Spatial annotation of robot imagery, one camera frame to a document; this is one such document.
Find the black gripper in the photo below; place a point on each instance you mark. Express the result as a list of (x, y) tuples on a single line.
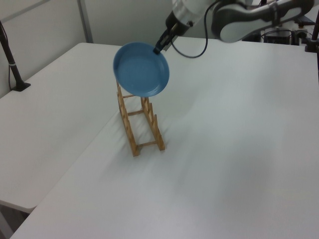
[(172, 22)]

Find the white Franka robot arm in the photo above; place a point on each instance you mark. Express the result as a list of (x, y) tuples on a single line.
[(239, 22)]

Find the blue round plate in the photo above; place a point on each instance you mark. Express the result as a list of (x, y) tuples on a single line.
[(140, 69)]

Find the black clamp pole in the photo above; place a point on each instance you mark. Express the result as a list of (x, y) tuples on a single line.
[(312, 37)]

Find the wooden plate rack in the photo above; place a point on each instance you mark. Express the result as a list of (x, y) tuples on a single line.
[(132, 124)]

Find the grey wall post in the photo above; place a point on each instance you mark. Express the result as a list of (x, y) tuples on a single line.
[(85, 22)]

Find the black equipment box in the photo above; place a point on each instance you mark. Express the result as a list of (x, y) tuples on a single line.
[(276, 36)]

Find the black pole with white tape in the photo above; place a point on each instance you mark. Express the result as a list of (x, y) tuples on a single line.
[(12, 67)]

